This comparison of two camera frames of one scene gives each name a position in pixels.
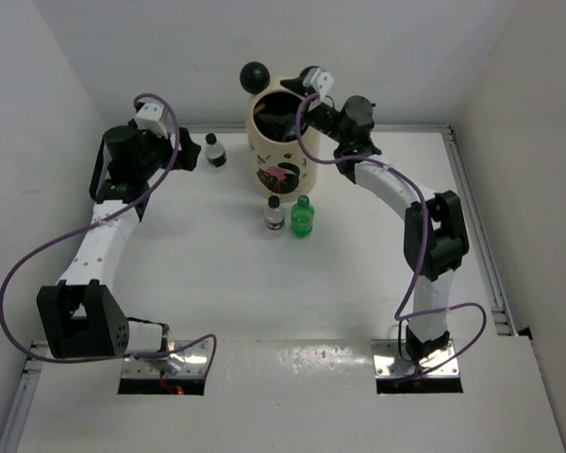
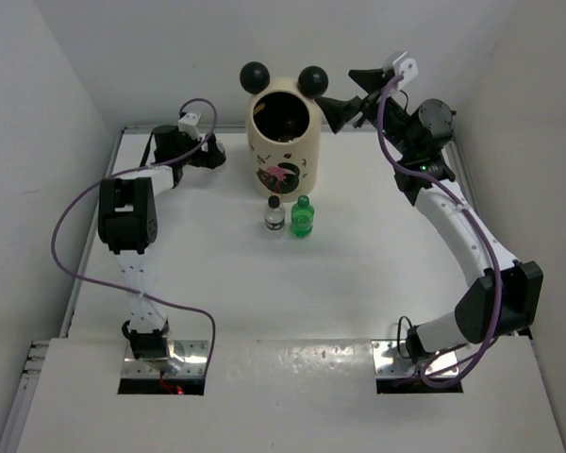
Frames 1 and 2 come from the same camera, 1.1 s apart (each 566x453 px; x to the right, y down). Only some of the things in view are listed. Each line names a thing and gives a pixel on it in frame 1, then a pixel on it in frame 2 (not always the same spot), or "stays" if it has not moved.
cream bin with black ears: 282,171 stays
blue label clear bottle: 274,213 stays
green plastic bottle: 302,217 stays
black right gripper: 294,84 to 339,112
